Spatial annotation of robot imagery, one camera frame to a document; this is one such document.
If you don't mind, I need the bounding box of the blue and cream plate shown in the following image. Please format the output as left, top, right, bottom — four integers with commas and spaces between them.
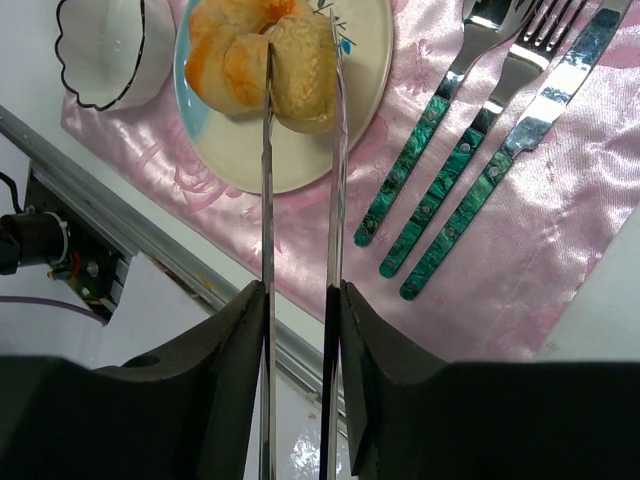
174, 0, 393, 193

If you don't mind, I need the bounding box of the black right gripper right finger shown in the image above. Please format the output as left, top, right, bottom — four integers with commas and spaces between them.
340, 283, 639, 479

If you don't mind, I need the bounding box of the knife with teal handle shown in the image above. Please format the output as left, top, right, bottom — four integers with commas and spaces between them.
399, 1, 631, 301

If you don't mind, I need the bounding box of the fork with teal handle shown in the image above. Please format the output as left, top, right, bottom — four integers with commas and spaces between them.
379, 1, 586, 278

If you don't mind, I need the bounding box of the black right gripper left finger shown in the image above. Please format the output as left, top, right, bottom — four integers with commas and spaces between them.
1, 281, 265, 479

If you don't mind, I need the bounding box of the orange striped ring bread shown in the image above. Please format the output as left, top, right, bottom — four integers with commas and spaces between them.
184, 0, 312, 115

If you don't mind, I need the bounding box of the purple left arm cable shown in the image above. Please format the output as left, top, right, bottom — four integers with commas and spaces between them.
0, 294, 109, 327

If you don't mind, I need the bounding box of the pink rose satin placemat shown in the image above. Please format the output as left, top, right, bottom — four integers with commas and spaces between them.
61, 1, 639, 360

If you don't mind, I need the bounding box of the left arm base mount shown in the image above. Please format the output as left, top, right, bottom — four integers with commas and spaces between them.
1, 173, 128, 326

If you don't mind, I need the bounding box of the aluminium table frame rail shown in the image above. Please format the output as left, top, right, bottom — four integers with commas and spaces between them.
1, 109, 322, 406

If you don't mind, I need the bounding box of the white scalloped bowl black rim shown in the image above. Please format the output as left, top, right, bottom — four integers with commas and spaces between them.
54, 0, 176, 112

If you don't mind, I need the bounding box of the spoon with teal handle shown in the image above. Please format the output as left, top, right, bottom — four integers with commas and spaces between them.
353, 0, 533, 247

